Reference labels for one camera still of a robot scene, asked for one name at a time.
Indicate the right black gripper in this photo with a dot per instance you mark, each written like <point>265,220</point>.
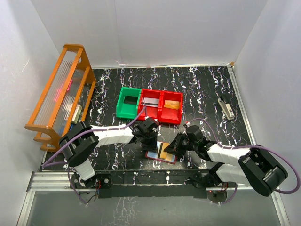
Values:
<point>179,142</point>

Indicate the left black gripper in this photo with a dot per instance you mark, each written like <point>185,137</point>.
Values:
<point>149,140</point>

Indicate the gold striped credit card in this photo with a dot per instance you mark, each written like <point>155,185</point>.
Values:
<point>164,155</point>

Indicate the red leather card holder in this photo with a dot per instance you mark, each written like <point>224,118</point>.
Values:
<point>153,155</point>

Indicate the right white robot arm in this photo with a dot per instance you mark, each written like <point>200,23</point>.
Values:
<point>251,166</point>

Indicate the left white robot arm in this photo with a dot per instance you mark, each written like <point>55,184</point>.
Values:
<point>82,139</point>

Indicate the grey striped card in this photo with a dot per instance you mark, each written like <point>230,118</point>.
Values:
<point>151,102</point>

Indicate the orange card in bin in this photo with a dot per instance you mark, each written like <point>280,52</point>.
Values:
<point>171,104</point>

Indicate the red bin left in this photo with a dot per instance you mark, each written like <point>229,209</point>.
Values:
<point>153,112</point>

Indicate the red bin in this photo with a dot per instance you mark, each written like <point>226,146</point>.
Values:
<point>171,116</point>
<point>153,112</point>

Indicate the red bin right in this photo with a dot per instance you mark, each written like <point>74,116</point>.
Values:
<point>171,116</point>

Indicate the green plastic bin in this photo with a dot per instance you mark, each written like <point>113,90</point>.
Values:
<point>128,102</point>

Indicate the black grey stapler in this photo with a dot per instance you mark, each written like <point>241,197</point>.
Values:
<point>226,107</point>

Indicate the beige box in rack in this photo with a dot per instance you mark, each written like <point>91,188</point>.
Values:
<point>76,114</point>

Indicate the orange wooden rack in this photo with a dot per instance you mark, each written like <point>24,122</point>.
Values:
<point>71,82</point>

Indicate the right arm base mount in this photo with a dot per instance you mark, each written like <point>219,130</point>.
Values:
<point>215,188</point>

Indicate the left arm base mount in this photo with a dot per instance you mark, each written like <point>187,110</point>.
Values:
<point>98,182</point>

